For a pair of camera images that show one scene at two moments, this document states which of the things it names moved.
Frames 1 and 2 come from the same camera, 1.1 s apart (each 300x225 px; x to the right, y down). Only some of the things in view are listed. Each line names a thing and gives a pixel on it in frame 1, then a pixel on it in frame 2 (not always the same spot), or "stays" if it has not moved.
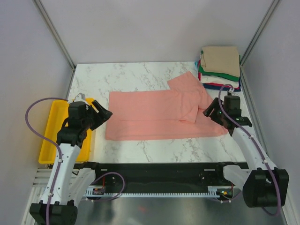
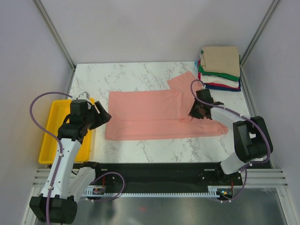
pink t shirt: x=176 y=112 stays
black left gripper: x=103 y=115 stays
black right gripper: x=214 y=104 to x=192 y=112
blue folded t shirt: x=222 y=87 stays
